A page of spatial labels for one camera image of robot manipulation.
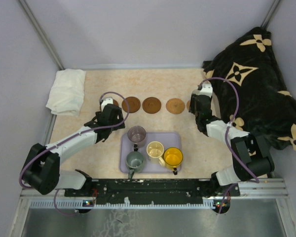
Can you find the woven rattan coaster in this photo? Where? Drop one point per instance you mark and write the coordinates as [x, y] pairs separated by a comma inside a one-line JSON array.
[[175, 106], [188, 105]]

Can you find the dark wooden coaster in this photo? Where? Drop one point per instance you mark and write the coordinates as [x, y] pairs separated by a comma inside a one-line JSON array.
[[151, 105], [115, 102], [134, 104]]

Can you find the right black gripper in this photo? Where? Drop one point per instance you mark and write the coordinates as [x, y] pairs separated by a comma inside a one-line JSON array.
[[192, 108]]

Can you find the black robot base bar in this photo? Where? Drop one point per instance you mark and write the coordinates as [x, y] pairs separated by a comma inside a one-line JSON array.
[[148, 191]]

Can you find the purple glass cup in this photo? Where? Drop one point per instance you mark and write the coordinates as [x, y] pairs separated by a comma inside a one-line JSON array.
[[137, 136]]

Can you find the grey green mug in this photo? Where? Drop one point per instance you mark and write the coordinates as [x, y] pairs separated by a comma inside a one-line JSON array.
[[135, 163]]

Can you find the white folded cloth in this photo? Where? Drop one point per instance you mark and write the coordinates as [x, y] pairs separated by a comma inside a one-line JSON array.
[[67, 93]]

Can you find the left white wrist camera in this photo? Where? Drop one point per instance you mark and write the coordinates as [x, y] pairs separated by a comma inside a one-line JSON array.
[[106, 101]]

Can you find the lavender plastic tray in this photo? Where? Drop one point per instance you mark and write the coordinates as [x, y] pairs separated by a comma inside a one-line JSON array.
[[167, 139]]

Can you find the cream mug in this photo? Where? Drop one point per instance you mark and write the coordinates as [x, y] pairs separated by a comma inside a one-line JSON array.
[[155, 151]]

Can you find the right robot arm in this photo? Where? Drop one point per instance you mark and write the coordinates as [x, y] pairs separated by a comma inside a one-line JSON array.
[[250, 154]]

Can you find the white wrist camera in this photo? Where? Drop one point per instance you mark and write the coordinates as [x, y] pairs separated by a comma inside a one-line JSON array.
[[106, 101], [206, 88]]

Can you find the aluminium frame rail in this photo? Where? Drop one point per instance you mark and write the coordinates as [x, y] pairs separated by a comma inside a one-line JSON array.
[[266, 189]]

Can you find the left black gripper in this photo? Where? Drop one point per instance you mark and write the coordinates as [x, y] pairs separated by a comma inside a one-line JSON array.
[[120, 117]]

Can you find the yellow mug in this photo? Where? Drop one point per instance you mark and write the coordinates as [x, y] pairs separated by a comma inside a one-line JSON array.
[[173, 158]]

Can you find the black floral blanket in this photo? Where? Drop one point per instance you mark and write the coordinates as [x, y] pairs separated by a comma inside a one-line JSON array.
[[251, 90]]

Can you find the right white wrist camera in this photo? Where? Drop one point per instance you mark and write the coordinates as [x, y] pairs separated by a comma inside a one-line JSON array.
[[206, 88]]

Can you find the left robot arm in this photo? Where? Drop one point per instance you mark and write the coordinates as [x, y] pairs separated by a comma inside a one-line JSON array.
[[41, 170]]

